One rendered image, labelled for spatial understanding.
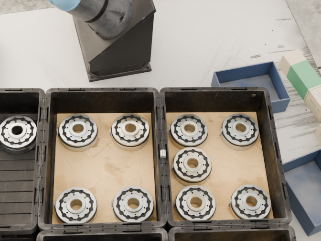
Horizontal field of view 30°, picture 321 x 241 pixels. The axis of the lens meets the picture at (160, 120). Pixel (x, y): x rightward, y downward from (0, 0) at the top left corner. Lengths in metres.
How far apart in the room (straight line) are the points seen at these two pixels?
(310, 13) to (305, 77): 1.30
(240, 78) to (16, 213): 0.83
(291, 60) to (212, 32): 0.29
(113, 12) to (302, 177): 0.72
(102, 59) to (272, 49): 0.58
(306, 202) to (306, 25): 1.53
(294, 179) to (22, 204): 0.77
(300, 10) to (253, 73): 1.30
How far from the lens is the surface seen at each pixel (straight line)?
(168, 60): 1.96
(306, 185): 1.79
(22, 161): 1.62
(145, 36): 1.79
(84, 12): 1.69
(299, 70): 1.94
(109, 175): 1.58
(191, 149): 1.59
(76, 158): 1.61
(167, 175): 1.47
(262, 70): 1.95
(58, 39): 2.01
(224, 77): 1.90
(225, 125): 1.65
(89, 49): 1.84
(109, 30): 1.75
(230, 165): 1.62
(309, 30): 3.13
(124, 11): 1.74
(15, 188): 1.59
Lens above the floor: 2.23
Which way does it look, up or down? 57 degrees down
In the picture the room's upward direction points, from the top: 7 degrees clockwise
